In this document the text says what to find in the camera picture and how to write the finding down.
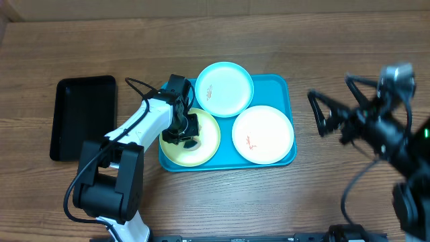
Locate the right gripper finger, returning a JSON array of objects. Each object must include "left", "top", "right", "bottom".
[
  {"left": 345, "top": 73, "right": 380, "bottom": 108},
  {"left": 307, "top": 89, "right": 357, "bottom": 138}
]

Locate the green and white sponge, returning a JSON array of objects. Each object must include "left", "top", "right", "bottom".
[{"left": 183, "top": 138, "right": 201, "bottom": 151}]

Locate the yellow-green plate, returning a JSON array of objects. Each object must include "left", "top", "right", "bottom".
[{"left": 159, "top": 108, "right": 221, "bottom": 167}]

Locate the light blue plate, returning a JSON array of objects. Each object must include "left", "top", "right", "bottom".
[{"left": 195, "top": 62, "right": 254, "bottom": 118}]

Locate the white plate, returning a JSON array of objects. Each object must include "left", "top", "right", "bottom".
[{"left": 232, "top": 106, "right": 294, "bottom": 165}]

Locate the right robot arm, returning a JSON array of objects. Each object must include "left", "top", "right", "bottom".
[{"left": 308, "top": 74, "right": 429, "bottom": 241}]

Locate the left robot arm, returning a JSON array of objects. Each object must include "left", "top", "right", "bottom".
[{"left": 63, "top": 75, "right": 199, "bottom": 241}]

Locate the teal plastic serving tray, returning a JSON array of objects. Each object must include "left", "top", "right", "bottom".
[{"left": 159, "top": 74, "right": 293, "bottom": 172}]

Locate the black rectangular tray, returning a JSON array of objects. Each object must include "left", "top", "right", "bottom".
[{"left": 50, "top": 75, "right": 118, "bottom": 161}]

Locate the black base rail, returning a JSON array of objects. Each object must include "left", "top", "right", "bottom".
[{"left": 89, "top": 232, "right": 389, "bottom": 242}]

